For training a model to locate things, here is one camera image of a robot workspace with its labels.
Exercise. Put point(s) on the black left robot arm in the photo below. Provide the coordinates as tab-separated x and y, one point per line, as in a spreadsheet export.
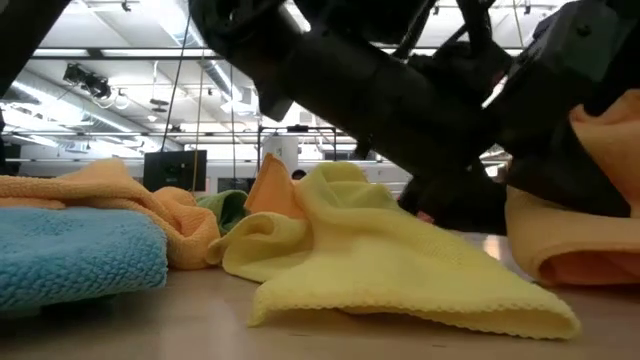
350	90

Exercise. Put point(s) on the yellow microfiber towel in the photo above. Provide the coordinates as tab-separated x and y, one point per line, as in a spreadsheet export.
375	260

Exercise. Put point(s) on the person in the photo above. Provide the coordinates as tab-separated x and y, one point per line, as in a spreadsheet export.
298	174

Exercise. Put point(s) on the blue microfiber towel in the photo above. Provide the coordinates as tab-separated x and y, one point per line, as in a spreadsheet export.
75	255

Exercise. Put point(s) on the black monitor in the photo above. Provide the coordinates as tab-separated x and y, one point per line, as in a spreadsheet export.
175	171

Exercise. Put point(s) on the grey ceiling duct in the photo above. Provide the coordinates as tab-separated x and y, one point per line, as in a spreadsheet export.
75	107

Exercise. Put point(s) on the green microfiber towel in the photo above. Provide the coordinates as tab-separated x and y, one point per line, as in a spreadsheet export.
227	207

